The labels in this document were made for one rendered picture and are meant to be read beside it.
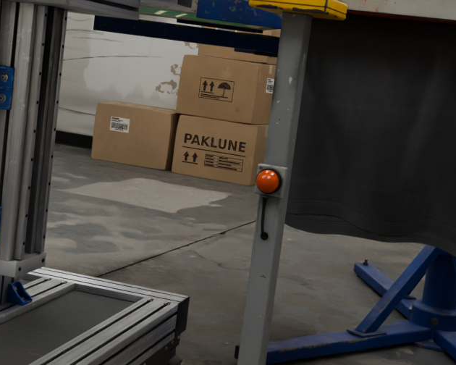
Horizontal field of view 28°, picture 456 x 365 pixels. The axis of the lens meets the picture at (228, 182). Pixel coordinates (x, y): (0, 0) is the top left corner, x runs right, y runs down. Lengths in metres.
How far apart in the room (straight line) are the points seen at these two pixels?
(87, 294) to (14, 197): 0.49
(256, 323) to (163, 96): 5.53
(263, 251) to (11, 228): 0.64
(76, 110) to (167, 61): 0.89
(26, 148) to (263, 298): 0.66
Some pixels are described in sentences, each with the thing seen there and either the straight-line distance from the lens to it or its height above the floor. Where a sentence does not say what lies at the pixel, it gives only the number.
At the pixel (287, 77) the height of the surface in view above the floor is 0.82.
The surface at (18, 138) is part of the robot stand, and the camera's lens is 1.93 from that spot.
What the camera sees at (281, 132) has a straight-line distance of 1.49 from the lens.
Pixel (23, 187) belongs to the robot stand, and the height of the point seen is 0.52.
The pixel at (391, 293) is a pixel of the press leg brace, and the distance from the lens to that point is 2.94.
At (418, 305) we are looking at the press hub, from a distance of 3.12.
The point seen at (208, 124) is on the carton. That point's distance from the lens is 6.35.
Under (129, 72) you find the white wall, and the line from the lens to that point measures 7.15.
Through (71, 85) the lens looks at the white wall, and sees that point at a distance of 7.40.
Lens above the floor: 0.84
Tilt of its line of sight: 8 degrees down
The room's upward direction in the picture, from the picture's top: 7 degrees clockwise
